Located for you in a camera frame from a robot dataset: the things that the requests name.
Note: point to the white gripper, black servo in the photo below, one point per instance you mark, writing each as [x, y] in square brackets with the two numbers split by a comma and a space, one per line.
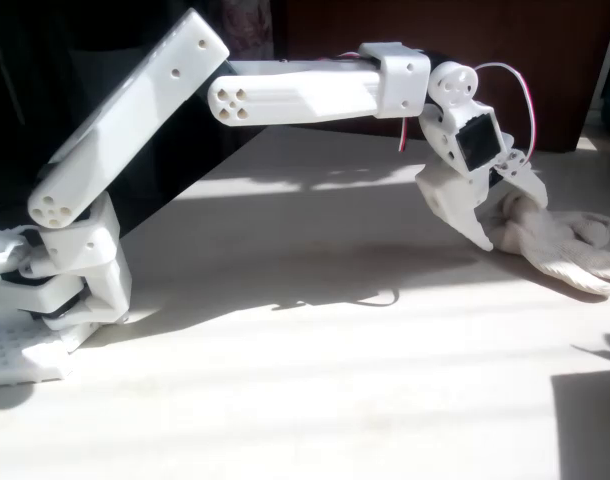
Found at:
[447, 196]

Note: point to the white knitted work glove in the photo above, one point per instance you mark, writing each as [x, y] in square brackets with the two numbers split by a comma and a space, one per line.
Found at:
[560, 250]

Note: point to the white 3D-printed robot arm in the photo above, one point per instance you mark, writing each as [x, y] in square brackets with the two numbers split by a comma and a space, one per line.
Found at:
[135, 125]

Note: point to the dark brown wooden cabinet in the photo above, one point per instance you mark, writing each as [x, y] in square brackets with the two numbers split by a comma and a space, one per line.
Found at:
[485, 30]

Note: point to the floral patterned curtain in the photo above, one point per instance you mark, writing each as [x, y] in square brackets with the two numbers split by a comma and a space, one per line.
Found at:
[245, 25]

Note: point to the white perforated base plate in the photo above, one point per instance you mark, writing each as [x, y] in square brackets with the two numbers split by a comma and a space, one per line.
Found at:
[15, 360]

